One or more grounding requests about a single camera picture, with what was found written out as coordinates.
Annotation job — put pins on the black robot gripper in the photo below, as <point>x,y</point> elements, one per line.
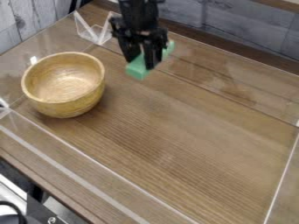
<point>136,27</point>

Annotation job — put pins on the green rectangular block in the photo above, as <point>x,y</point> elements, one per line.
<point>135,68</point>

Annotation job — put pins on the wooden bowl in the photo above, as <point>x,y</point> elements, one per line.
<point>64,84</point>

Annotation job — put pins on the clear acrylic corner bracket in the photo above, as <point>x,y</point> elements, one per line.
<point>96,34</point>

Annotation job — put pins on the black metal table bracket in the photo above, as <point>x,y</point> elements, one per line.
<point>39,214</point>

